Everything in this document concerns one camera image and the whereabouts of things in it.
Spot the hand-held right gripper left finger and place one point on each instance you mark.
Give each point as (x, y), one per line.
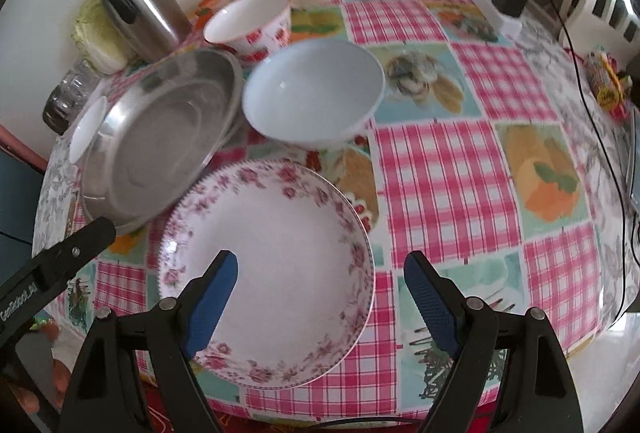
(215, 298)

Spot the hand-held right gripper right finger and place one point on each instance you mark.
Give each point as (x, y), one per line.
(430, 303)

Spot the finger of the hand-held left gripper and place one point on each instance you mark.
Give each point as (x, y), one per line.
(75, 250)

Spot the pink floral plate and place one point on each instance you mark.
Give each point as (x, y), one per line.
(290, 253)

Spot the small white bowl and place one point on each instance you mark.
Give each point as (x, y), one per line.
(87, 130)

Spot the stainless steel basin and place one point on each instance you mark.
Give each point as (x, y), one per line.
(160, 148)

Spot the large white bowl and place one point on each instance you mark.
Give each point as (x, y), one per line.
(310, 83)

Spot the red floral bowl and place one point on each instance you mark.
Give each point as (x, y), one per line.
(245, 18)

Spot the red-brown furniture edge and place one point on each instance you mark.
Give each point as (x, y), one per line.
(20, 148)

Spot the pink checkered tablecloth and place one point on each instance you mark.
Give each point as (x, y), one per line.
(450, 173)

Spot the clear drinking glass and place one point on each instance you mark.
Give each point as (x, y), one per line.
(80, 78)

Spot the napa cabbage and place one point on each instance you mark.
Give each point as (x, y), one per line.
(95, 38)

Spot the stainless steel thermos jug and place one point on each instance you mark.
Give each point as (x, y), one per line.
(145, 3)

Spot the colourful candy packet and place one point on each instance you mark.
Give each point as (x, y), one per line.
(607, 83)

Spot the white power strip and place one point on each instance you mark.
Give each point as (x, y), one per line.
(492, 15)

